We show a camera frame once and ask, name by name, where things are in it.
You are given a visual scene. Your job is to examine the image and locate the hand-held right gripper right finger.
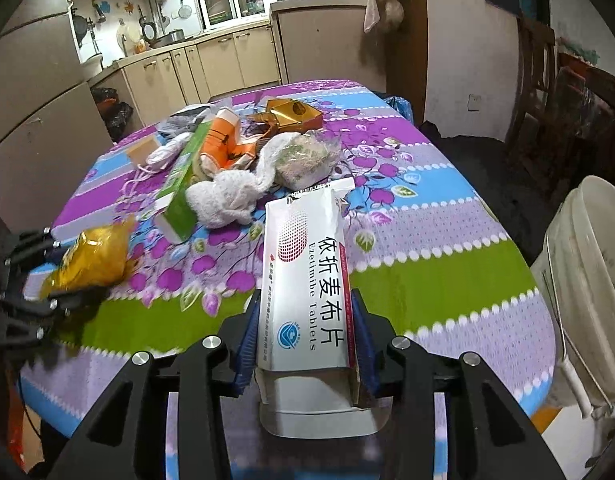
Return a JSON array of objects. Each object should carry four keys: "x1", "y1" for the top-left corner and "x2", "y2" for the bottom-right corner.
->
[{"x1": 351, "y1": 289, "x2": 568, "y2": 480}]

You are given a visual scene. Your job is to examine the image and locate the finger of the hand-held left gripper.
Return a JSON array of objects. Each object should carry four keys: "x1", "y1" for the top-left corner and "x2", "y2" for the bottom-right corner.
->
[
  {"x1": 0, "y1": 289, "x2": 105, "y2": 348},
  {"x1": 0, "y1": 229, "x2": 63, "y2": 298}
]

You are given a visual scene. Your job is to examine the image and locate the white knitted towel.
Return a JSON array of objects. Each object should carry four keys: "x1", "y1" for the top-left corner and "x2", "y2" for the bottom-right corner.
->
[{"x1": 186, "y1": 167, "x2": 268, "y2": 231}]

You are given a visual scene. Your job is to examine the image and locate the hanging frying pan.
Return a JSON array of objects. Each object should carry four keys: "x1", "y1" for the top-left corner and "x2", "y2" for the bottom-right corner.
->
[{"x1": 138, "y1": 14, "x2": 161, "y2": 44}]

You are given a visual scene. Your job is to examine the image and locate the dark wooden chair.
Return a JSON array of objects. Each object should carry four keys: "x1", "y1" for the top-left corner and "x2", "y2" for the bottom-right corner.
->
[{"x1": 505, "y1": 15, "x2": 559, "y2": 161}]

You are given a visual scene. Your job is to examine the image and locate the small orange carton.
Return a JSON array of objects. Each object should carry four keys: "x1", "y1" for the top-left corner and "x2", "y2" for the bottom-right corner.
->
[{"x1": 227, "y1": 140, "x2": 262, "y2": 172}]

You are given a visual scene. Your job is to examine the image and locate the beige refrigerator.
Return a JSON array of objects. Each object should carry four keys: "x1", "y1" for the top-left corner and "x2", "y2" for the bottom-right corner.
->
[{"x1": 0, "y1": 0, "x2": 114, "y2": 231}]

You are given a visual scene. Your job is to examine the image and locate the black trash bag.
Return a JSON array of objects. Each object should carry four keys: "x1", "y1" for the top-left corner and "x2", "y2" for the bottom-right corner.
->
[{"x1": 90, "y1": 87, "x2": 134, "y2": 142}]

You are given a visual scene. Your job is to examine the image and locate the golden box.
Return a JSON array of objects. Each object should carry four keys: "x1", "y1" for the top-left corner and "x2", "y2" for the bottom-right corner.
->
[{"x1": 246, "y1": 99, "x2": 324, "y2": 136}]

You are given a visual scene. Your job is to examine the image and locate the blue plastic bag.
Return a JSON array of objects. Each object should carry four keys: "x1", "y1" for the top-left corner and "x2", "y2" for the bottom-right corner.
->
[{"x1": 381, "y1": 95, "x2": 416, "y2": 124}]

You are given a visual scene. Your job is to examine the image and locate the floral striped tablecloth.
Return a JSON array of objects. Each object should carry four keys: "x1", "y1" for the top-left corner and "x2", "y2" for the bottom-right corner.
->
[{"x1": 20, "y1": 79, "x2": 558, "y2": 480}]

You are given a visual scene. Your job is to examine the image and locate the yellow plastic bag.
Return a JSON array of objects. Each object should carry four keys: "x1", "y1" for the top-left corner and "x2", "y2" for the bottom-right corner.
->
[{"x1": 40, "y1": 215, "x2": 138, "y2": 301}]

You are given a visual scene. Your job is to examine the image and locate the black cloth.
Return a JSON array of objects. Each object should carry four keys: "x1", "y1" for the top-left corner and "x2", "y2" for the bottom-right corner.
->
[{"x1": 420, "y1": 120, "x2": 551, "y2": 263}]

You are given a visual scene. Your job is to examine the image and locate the white medicine box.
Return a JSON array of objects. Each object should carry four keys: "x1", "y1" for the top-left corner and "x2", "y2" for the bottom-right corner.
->
[{"x1": 254, "y1": 177, "x2": 393, "y2": 438}]

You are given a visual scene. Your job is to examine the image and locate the green cardboard box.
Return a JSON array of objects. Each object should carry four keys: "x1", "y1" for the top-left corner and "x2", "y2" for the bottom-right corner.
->
[{"x1": 154, "y1": 119, "x2": 214, "y2": 245}]

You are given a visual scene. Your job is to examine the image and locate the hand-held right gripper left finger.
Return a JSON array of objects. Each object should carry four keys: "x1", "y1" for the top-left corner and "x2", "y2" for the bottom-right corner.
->
[{"x1": 47, "y1": 290, "x2": 263, "y2": 480}]

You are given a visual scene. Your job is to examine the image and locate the beige counter partition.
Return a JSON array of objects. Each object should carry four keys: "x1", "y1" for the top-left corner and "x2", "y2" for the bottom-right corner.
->
[{"x1": 270, "y1": 0, "x2": 388, "y2": 87}]

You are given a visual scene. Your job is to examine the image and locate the clear bag of grain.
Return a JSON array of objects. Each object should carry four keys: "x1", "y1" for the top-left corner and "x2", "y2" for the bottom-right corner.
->
[{"x1": 274, "y1": 130, "x2": 344, "y2": 191}]

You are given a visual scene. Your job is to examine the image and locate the grey patterned pouch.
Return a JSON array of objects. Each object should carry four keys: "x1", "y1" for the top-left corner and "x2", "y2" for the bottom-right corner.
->
[{"x1": 157, "y1": 104, "x2": 220, "y2": 137}]

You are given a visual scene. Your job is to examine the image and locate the brown wooden door frame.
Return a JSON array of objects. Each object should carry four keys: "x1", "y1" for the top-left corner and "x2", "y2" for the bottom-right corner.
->
[{"x1": 385, "y1": 0, "x2": 429, "y2": 126}]

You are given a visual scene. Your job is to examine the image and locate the white plastic bucket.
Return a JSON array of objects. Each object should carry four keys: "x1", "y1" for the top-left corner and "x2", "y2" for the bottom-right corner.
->
[{"x1": 530, "y1": 175, "x2": 615, "y2": 421}]

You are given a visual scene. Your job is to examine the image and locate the small tan box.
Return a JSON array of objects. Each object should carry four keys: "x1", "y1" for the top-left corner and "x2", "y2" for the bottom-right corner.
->
[{"x1": 127, "y1": 139, "x2": 163, "y2": 167}]

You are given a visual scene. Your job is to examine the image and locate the beige kitchen cabinets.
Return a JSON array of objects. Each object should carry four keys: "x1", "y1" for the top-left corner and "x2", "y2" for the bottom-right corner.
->
[{"x1": 87, "y1": 24, "x2": 283, "y2": 127}]

